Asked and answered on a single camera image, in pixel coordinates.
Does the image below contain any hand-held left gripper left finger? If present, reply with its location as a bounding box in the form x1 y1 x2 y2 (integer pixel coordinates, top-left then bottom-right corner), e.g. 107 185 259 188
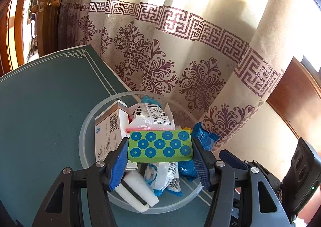
31 137 129 227

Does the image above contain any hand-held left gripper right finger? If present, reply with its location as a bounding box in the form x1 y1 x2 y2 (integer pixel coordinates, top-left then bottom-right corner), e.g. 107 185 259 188
192 138 289 227

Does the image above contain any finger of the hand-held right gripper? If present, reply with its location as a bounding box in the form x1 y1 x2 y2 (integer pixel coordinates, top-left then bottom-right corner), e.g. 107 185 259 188
218 149 251 171

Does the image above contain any blue foil packet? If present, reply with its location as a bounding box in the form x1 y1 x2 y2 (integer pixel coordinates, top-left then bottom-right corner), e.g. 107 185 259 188
192 122 220 151
177 159 198 182

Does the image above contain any white sponge with black stripe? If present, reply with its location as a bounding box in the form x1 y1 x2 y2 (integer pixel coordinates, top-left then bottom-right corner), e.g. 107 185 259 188
114 169 159 214

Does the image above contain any white blue plastic packet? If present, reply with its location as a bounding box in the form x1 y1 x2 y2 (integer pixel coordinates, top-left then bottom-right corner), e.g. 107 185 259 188
144 162 183 197

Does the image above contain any white box with barcode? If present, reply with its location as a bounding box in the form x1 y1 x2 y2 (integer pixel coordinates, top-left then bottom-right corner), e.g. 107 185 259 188
95 100 131 165

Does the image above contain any green dotted sponge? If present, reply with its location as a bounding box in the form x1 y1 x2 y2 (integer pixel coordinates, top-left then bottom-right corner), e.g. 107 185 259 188
127 129 194 163

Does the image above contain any clear plastic bowl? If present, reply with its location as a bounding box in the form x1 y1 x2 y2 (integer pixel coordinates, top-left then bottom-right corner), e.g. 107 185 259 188
78 91 203 215

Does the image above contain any red white snack packet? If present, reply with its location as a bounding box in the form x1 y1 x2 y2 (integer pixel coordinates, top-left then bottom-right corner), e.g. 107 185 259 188
125 103 176 132

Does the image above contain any blue woven pouch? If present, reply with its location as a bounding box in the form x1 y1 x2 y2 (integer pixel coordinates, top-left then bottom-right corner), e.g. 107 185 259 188
141 95 162 108

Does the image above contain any patterned cream curtain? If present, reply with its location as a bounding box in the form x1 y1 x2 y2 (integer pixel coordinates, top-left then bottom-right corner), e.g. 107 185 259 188
59 0 321 162

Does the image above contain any wooden door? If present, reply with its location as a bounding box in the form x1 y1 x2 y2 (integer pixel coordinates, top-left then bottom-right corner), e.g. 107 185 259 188
38 0 73 57

